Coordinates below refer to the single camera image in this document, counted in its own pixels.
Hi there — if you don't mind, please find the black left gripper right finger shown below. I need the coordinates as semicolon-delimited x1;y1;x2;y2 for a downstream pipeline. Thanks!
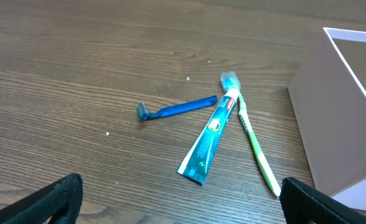
280;177;366;224

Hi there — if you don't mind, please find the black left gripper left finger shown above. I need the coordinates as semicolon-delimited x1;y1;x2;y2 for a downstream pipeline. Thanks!
0;173;83;224

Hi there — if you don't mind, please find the blue disposable razor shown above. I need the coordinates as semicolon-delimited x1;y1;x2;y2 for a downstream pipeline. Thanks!
137;95;217;121

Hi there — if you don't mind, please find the teal toothpaste tube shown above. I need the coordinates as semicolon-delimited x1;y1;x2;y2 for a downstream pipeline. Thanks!
176;88;239;184

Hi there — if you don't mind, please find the white cardboard box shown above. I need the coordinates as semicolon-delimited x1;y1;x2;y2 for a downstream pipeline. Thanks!
288;27;366;210

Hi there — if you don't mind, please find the green white toothbrush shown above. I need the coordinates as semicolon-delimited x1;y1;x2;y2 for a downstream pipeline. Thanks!
221;71;281;197

